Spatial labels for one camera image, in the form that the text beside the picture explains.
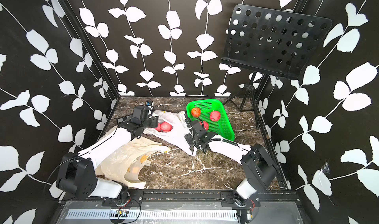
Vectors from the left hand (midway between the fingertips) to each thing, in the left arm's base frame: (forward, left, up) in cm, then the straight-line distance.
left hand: (153, 114), depth 87 cm
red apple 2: (+6, -39, -11) cm, 41 cm away
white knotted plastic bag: (-6, -15, -7) cm, 18 cm away
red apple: (+10, -26, -12) cm, 31 cm away
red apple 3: (-2, -6, -12) cm, 13 cm away
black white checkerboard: (+8, +26, -15) cm, 31 cm away
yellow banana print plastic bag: (-25, +14, -7) cm, 30 cm away
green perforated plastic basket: (-1, -45, -16) cm, 47 cm away
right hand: (-8, -23, -7) cm, 25 cm away
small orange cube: (-27, +10, -15) cm, 33 cm away
